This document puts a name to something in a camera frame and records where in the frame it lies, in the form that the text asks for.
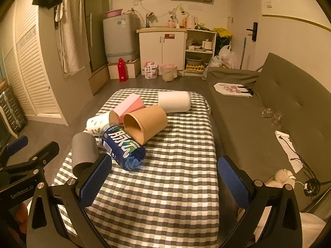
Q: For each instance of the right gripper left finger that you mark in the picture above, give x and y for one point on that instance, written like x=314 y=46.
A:
x=46 y=227

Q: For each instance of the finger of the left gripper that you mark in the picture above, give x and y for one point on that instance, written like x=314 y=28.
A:
x=34 y=165
x=10 y=149

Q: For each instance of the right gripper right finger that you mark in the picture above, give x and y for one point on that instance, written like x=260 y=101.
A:
x=283 y=224

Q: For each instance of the grey cup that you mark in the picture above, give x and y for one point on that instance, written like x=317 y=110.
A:
x=84 y=152

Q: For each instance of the white printed paper cup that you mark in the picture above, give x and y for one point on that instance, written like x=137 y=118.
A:
x=98 y=124

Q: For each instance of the brown kraft paper cup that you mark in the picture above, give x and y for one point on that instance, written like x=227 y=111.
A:
x=145 y=123

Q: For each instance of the pink white box cup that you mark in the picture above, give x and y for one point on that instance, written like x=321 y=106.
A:
x=132 y=103

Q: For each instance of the white plush toy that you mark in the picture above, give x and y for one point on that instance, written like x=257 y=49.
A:
x=281 y=178

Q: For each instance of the white louvered wardrobe door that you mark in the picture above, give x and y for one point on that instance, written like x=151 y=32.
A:
x=22 y=60

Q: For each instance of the hanging white towel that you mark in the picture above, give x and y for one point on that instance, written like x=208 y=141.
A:
x=71 y=18

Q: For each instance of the red thermos bottle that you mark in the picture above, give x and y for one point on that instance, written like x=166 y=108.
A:
x=122 y=74

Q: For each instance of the grey sofa bed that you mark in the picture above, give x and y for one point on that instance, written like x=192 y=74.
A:
x=287 y=99

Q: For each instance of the white packaged bag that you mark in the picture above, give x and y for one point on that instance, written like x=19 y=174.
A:
x=150 y=70

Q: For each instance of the white washing machine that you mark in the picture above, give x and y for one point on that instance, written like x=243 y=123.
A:
x=120 y=37

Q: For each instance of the pink lined trash bin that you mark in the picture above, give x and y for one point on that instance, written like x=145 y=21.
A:
x=168 y=72

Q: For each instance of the pink basin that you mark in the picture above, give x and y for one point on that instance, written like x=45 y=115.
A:
x=113 y=13

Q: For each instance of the white plastic bags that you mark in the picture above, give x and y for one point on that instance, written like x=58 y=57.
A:
x=226 y=58

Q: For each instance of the white kitchen cabinet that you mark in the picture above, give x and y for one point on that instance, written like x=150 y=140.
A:
x=163 y=45

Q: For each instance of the black door handle lock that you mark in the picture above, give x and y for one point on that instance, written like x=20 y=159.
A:
x=254 y=31

